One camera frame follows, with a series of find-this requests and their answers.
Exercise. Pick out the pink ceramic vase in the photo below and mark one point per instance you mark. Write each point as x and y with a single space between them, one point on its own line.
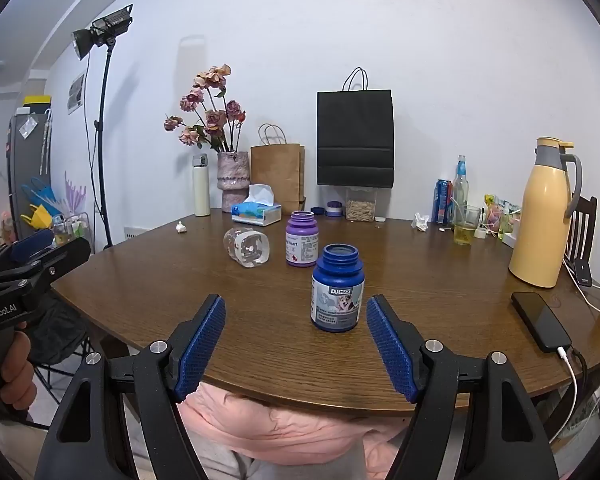
232 180

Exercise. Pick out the wooden chair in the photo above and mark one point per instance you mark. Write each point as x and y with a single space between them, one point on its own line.
582 230

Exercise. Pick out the grey refrigerator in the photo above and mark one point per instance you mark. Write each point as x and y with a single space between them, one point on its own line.
27 160

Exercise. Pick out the small crumpled white tissue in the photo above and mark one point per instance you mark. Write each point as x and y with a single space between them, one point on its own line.
181 227

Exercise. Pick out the blue drink can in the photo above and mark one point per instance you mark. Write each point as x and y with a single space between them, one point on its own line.
441 202

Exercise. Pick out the wall picture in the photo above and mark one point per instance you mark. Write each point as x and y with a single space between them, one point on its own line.
76 92

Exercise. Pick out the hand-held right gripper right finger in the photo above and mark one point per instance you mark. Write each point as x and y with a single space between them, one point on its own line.
391 347

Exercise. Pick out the black charger block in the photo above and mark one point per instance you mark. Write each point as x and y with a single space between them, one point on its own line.
582 272

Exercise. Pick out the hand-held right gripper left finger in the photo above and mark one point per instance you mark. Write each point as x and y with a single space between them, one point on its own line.
202 347

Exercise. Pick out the rack with coloured hangers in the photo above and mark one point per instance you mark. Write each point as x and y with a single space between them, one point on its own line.
45 205

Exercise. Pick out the black paper bag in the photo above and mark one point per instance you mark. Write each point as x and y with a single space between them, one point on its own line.
355 135

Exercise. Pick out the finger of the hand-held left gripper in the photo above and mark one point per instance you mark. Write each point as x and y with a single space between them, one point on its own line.
65 255
32 242

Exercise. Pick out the black phone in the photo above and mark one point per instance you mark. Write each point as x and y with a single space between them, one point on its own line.
540 320

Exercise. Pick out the colourful snack packets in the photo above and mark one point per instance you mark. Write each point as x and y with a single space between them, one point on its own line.
500 212

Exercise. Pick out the studio light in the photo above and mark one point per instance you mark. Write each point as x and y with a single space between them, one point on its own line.
97 32

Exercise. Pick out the dried pink roses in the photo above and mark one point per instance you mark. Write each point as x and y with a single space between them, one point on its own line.
211 110

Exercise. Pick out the blue supplement bottle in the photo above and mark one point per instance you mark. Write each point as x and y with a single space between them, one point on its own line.
336 290

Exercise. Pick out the blue bottle lid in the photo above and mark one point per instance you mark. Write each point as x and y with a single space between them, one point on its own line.
317 211

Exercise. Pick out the small purple jar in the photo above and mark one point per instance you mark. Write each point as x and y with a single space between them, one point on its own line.
334 208

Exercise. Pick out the clear plastic cup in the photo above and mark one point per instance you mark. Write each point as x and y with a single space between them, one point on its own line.
247 247

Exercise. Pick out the glass with yellow drink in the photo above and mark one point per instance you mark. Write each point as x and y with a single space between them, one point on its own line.
465 232

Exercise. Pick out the purple supplement bottle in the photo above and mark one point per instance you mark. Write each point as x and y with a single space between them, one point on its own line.
301 242

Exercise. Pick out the person's grey pants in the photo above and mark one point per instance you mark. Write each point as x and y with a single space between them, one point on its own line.
300 470

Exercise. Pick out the yellow thermos jug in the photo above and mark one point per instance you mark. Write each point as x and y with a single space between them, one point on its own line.
540 220

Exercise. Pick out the person's left hand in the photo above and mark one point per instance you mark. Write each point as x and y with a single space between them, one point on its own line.
17 367

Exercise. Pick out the tissue box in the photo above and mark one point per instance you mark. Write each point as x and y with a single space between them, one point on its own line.
256 210

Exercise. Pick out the brown paper bag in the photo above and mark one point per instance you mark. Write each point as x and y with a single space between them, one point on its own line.
277 170

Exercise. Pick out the clear container with grains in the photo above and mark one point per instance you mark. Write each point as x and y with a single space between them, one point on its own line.
361 207

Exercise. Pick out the dark chair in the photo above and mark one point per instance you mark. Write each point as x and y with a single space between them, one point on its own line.
57 330

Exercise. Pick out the white thermos bottle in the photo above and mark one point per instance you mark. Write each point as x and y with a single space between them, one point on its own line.
201 187

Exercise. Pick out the person's pink top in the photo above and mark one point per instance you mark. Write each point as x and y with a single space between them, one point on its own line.
290 430

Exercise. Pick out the clear glass bottle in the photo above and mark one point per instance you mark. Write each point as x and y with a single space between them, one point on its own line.
460 185

